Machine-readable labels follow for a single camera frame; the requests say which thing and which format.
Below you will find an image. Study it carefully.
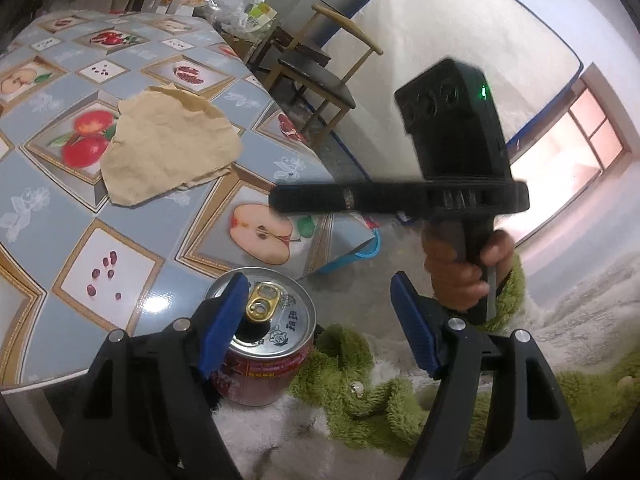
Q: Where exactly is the fruit print tablecloth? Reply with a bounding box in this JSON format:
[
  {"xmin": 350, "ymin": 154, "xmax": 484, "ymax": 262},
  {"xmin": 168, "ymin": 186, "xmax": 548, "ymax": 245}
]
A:
[{"xmin": 0, "ymin": 7, "xmax": 383, "ymax": 391}]

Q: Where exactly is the red drink can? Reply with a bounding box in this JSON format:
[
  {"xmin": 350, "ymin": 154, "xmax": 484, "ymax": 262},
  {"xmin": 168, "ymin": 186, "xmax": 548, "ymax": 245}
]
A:
[{"xmin": 205, "ymin": 266, "xmax": 318, "ymax": 407}]

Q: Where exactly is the person's right hand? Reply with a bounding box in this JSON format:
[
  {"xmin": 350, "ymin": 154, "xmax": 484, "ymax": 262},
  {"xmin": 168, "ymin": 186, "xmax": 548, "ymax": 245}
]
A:
[{"xmin": 421, "ymin": 225, "xmax": 516, "ymax": 311}]

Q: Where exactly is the crumpled brown paper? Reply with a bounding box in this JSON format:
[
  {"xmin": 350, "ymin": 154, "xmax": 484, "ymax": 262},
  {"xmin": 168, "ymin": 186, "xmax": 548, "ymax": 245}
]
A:
[{"xmin": 100, "ymin": 84, "xmax": 245, "ymax": 208}]

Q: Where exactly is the brown cardboard box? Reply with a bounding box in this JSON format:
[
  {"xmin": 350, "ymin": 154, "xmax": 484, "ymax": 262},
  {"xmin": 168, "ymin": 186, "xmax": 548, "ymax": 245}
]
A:
[{"xmin": 220, "ymin": 30, "xmax": 266, "ymax": 61}]

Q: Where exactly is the white mattress with blue edge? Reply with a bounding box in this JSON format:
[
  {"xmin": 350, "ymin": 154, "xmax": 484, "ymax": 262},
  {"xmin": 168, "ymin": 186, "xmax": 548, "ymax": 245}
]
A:
[{"xmin": 300, "ymin": 0, "xmax": 586, "ymax": 161}]

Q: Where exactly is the dark wooden stool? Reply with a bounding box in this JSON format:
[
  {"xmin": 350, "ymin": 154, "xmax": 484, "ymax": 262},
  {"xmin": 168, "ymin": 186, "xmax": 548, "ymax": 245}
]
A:
[{"xmin": 250, "ymin": 25, "xmax": 332, "ymax": 81}]

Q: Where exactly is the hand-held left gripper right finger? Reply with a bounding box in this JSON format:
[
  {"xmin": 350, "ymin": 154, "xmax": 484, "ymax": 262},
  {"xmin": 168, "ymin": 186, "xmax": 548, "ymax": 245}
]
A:
[{"xmin": 390, "ymin": 271, "xmax": 587, "ymax": 480}]

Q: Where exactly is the person's right forearm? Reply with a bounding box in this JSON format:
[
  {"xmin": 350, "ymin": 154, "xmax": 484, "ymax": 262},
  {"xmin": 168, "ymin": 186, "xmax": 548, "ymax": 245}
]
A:
[{"xmin": 487, "ymin": 255, "xmax": 528, "ymax": 332}]

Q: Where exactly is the wooden chair with black seat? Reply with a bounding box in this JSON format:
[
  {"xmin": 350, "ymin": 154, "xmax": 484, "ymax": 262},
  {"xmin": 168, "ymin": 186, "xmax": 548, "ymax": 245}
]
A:
[{"xmin": 262, "ymin": 4, "xmax": 385, "ymax": 133}]

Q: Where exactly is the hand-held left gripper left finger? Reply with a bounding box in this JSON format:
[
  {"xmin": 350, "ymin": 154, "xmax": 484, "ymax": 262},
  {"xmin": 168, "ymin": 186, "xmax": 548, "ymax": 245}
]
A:
[{"xmin": 56, "ymin": 272, "xmax": 251, "ymax": 480}]

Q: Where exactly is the pile of plastic packaging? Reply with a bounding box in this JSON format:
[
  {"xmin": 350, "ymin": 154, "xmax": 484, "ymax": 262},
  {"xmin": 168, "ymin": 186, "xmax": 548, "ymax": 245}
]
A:
[{"xmin": 192, "ymin": 0, "xmax": 281, "ymax": 36}]

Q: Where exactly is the wooden frame window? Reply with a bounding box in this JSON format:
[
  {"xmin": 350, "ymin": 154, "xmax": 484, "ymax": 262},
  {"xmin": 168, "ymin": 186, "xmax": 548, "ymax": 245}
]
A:
[{"xmin": 505, "ymin": 62, "xmax": 640, "ymax": 246}]

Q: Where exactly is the blue plastic waste basket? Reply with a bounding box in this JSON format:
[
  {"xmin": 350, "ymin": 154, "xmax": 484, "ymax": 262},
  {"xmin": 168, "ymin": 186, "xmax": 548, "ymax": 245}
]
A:
[{"xmin": 315, "ymin": 230, "xmax": 383, "ymax": 276}]

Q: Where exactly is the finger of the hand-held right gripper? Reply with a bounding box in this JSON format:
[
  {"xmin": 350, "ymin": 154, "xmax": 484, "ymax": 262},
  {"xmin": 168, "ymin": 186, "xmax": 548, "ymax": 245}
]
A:
[{"xmin": 269, "ymin": 182, "xmax": 425, "ymax": 216}]

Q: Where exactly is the green white fluffy garment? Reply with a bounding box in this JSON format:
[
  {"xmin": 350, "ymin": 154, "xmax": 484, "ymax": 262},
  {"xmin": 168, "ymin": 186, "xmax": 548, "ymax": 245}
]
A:
[{"xmin": 210, "ymin": 250, "xmax": 640, "ymax": 480}]

